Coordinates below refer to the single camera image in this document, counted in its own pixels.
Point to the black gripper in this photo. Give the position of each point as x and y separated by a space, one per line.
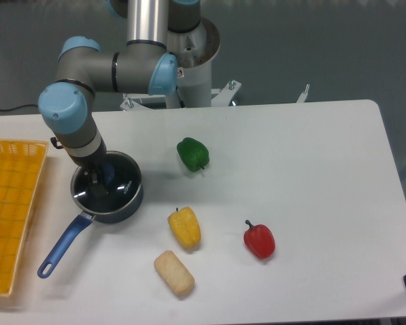
89 157

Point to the glass pot lid blue knob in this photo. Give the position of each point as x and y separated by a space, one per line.
124 192

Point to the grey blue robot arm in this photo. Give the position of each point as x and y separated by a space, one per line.
144 66

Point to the yellow woven basket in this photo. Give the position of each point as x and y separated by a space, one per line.
21 164

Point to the yellow bell pepper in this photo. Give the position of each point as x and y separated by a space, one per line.
185 228

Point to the green bell pepper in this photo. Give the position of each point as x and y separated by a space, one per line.
193 154

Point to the beige bread loaf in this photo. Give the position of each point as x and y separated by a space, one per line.
173 272

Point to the red bell pepper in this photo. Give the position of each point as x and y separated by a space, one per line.
259 240

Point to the dark pot with blue handle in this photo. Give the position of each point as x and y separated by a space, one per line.
80 222

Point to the white metal base frame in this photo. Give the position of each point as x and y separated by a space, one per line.
220 97

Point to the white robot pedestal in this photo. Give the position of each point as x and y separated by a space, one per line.
194 51

